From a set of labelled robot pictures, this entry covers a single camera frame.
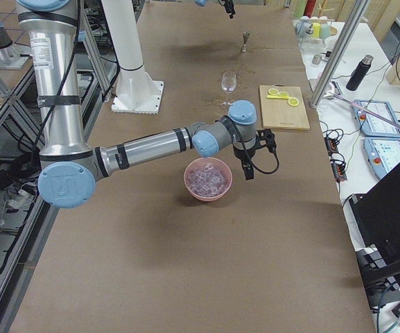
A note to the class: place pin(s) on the clear ice cubes pile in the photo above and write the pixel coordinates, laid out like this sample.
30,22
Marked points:
207,181

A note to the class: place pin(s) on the bamboo cutting board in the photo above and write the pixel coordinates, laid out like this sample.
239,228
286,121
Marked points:
278,114

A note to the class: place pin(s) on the clear wine glass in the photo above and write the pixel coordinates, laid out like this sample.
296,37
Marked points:
228,85

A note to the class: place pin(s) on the black thermos bottle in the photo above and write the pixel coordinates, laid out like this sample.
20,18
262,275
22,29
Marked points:
359,73

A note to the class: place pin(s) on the pink bowl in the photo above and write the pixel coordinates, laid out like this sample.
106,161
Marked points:
219,164

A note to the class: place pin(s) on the steel jigger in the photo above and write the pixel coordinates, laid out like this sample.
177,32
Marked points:
245,36

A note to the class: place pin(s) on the lemon slice far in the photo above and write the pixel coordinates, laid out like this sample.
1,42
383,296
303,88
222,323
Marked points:
273,92

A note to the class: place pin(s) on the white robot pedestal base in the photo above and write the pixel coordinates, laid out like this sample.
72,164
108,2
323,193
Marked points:
136,91

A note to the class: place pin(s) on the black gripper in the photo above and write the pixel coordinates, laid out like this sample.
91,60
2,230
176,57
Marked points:
227,4
242,154

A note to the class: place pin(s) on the lemon slice middle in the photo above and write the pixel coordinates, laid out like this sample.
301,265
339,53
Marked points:
283,95

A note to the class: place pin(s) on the yellow cup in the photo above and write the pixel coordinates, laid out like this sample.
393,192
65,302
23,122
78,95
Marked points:
315,29

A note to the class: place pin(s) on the silver metal rod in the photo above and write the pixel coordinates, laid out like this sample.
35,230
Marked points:
365,110

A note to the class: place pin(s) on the aluminium frame post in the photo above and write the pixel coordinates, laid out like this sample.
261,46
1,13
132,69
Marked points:
344,38

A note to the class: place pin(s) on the grey blue cup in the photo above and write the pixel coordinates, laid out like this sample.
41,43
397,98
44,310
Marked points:
302,26

